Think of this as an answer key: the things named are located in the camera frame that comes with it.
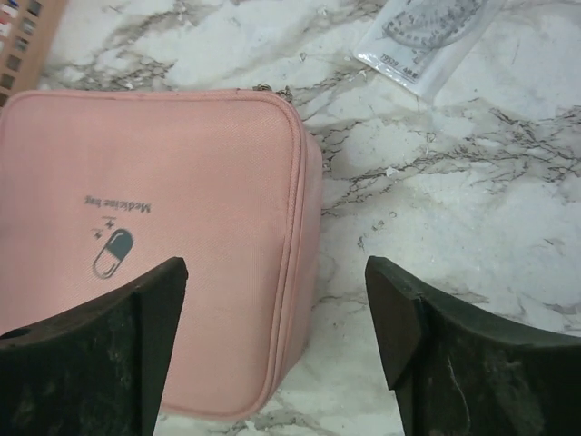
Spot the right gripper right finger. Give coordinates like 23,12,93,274
365,256,580,436

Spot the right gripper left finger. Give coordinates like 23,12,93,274
1,257,188,435

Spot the pink medicine kit case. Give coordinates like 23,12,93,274
1,89,322,421

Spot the long white packaged strip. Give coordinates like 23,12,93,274
353,0,504,102

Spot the orange mesh file organizer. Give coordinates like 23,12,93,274
1,0,68,105

